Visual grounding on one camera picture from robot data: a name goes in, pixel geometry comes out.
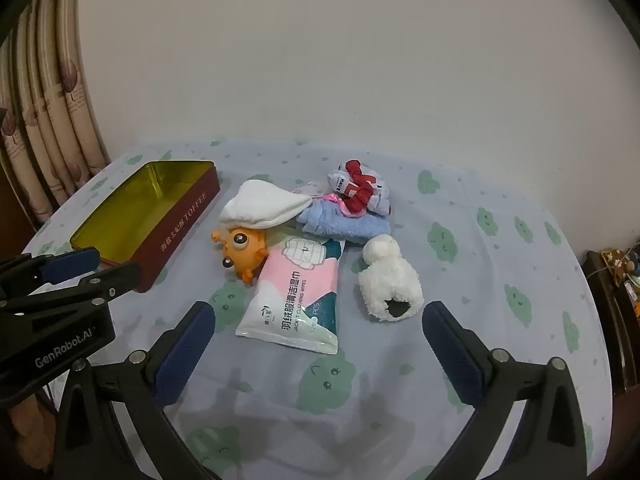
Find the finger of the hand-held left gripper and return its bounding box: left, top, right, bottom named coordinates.
left=0, top=247, right=102, bottom=302
left=0, top=261, right=143, bottom=319

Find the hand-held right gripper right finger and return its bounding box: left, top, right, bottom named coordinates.
left=421, top=301, right=588, bottom=480

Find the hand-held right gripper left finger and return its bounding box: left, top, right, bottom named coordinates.
left=52, top=301, right=217, bottom=480

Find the red tin box gold interior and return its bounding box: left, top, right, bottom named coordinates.
left=69, top=161, right=221, bottom=294

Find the white fluffy pompom mitten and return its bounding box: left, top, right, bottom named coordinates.
left=357, top=233, right=426, bottom=322

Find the orange big-eyed squeeze toy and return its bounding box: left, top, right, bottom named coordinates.
left=210, top=226, right=271, bottom=286

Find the pink white wet wipes packet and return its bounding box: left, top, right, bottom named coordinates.
left=235, top=237, right=347, bottom=356

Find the white towel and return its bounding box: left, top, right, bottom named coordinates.
left=218, top=180, right=313, bottom=233

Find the light blue towel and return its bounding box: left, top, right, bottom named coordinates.
left=298, top=199, right=393, bottom=247

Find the red white fabric bundle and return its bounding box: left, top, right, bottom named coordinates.
left=327, top=159, right=393, bottom=218

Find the person's left forearm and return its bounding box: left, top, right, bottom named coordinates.
left=7, top=395, right=56, bottom=461

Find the blue cloth with green clouds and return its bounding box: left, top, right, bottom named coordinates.
left=20, top=140, right=613, bottom=480

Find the beige patterned curtain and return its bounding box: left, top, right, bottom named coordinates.
left=0, top=0, right=112, bottom=233

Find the dark wooden cabinet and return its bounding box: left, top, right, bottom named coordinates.
left=582, top=250, right=640, bottom=396

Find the colourful clutter pile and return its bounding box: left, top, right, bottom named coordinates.
left=600, top=245, right=640, bottom=291

